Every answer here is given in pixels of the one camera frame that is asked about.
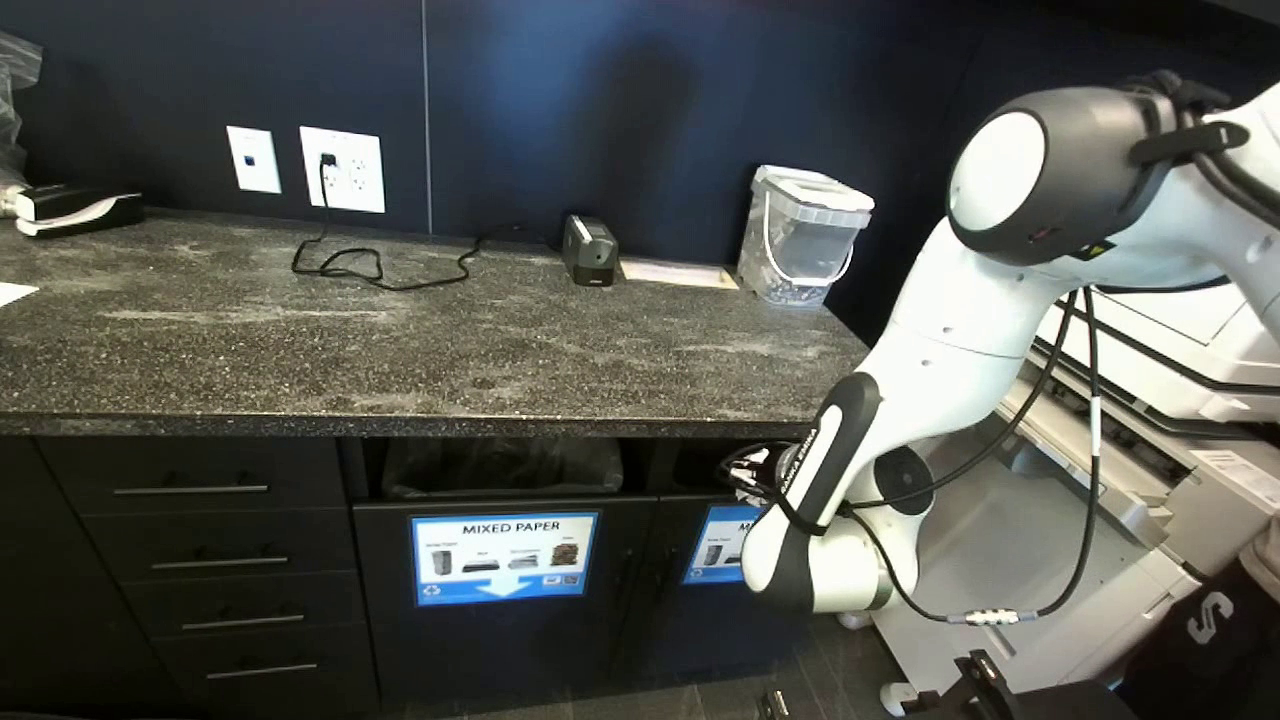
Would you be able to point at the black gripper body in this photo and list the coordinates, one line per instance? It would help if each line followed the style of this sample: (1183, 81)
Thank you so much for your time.
(767, 479)

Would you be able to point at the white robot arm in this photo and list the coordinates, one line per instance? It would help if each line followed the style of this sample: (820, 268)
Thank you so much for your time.
(963, 332)

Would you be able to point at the black bin with plastic liner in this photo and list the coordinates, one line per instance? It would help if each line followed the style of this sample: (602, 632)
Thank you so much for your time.
(503, 471)
(691, 467)

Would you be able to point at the mixed paper sign arrow up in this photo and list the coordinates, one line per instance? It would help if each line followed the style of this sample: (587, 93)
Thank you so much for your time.
(717, 548)

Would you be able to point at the flat cream paper pad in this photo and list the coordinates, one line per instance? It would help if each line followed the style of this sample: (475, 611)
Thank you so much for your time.
(672, 273)

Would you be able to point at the clear plastic bucket with lid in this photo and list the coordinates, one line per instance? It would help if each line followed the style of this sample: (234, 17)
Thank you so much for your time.
(800, 241)

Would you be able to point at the white office printer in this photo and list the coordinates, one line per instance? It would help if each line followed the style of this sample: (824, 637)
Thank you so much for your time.
(1015, 534)

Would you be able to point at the mixed paper sign arrow down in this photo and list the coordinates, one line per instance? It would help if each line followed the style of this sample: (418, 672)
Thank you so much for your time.
(507, 560)

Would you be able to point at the small black desk device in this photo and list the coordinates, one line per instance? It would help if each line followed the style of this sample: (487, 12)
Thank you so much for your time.
(589, 249)

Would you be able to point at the black stand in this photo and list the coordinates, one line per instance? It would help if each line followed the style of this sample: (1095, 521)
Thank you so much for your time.
(986, 686)

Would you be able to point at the person in black clothing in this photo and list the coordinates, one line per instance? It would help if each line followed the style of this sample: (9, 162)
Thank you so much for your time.
(1201, 653)

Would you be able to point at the black cabinet drawer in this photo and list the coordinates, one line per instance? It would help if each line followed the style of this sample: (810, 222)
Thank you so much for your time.
(213, 540)
(242, 601)
(265, 686)
(186, 471)

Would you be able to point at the black device with white paper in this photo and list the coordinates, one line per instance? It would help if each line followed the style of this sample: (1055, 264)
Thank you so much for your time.
(81, 203)

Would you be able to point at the white paper slip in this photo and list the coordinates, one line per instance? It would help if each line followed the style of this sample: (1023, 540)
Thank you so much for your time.
(14, 293)

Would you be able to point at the clear plastic bag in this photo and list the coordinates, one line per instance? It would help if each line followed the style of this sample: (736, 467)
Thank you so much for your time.
(14, 107)

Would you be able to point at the white wall outlet plate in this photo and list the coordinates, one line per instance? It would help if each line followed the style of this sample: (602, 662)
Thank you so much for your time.
(353, 175)

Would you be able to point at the white wall switch plate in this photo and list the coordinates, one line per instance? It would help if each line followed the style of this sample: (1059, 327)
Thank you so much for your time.
(254, 162)

